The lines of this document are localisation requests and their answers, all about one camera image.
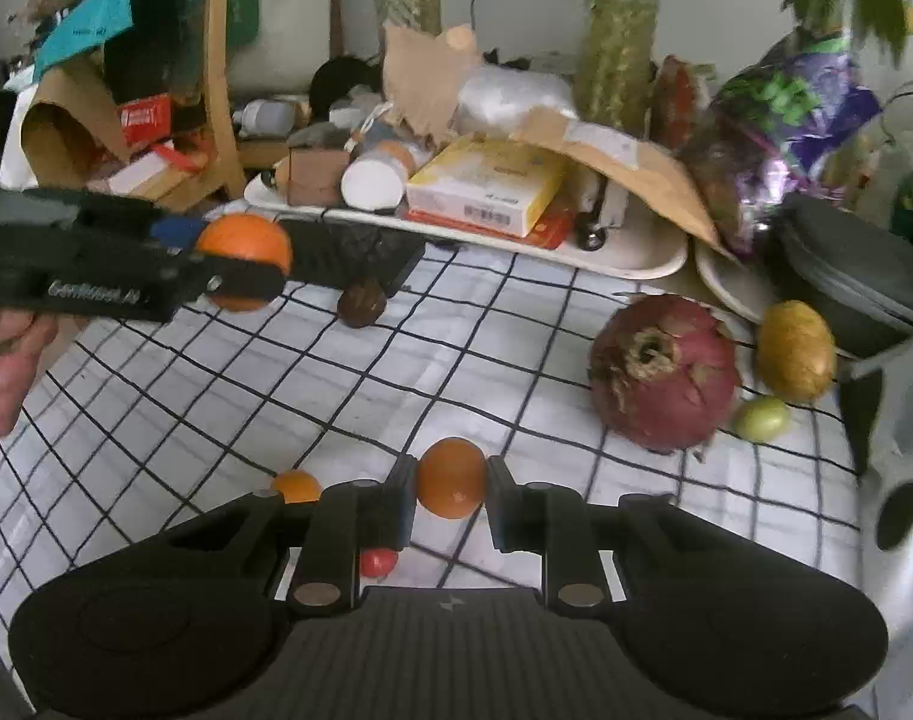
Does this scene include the small orange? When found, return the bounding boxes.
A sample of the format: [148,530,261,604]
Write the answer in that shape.
[415,438,487,520]
[270,469,324,505]

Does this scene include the brown cardboard envelope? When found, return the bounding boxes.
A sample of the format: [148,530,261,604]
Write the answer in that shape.
[510,106,737,262]

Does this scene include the red packet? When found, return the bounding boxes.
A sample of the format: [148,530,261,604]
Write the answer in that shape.
[651,55,717,152]

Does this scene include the black round object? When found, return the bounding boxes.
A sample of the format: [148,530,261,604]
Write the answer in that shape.
[309,56,387,122]

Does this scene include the clear plastic bag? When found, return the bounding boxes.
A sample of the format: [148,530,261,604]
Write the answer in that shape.
[456,64,579,126]

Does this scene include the white oval tray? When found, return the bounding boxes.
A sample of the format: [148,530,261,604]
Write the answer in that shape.
[244,167,690,280]
[692,238,776,325]

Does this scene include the wooden chair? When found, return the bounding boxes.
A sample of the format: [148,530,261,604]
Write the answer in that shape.
[88,0,249,212]

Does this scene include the black keyboard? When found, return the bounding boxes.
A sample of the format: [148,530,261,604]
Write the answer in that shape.
[280,219,427,299]

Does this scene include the yellow mango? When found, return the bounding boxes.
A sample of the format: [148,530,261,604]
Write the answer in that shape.
[756,300,839,403]

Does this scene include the green jujube fruit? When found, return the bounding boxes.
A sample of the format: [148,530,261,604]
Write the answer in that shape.
[732,395,792,443]

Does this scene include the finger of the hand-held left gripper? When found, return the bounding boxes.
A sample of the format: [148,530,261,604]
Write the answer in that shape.
[167,255,290,302]
[22,186,211,250]

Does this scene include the person's left hand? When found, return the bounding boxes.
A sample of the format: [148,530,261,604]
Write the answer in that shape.
[0,298,58,442]

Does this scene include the teal plastic bag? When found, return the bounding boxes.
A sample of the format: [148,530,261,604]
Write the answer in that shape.
[32,0,196,81]

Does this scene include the red cardboard box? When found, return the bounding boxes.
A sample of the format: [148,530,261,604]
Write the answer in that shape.
[118,93,176,149]

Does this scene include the dark passion fruit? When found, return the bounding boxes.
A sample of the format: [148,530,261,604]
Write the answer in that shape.
[337,279,388,329]

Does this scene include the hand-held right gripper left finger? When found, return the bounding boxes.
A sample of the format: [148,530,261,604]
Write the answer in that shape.
[152,454,420,616]

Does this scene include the grey zip case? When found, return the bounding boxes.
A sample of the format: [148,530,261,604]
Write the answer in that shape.
[770,191,913,359]

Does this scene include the checked bed sheet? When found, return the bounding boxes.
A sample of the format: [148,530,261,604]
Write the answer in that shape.
[0,232,869,620]

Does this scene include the torn brown paper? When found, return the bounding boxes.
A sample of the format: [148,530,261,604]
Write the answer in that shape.
[381,24,485,145]

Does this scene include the large orange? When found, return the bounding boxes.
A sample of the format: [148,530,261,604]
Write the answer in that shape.
[196,214,294,313]

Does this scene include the purple snack bag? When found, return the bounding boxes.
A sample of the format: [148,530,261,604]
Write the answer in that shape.
[687,31,887,257]

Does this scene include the cow print blanket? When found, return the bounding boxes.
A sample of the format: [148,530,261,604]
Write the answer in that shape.
[837,298,913,650]

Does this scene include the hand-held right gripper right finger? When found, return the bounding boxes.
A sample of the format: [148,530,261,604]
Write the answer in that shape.
[484,456,737,614]

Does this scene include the red dragon fruit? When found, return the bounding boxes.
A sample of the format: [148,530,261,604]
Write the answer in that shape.
[587,294,743,455]

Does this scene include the yellow cardboard box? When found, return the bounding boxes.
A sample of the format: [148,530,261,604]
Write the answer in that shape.
[405,133,575,238]

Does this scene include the brown small box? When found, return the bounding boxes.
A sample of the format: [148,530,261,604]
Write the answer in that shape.
[286,145,353,206]

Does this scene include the brown paper bag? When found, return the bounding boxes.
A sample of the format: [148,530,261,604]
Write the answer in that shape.
[19,52,131,185]

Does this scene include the white bottle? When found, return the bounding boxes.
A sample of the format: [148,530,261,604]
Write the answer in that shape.
[233,98,301,139]

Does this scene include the white cylinder cup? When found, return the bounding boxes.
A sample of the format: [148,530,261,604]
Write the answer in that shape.
[340,150,410,209]

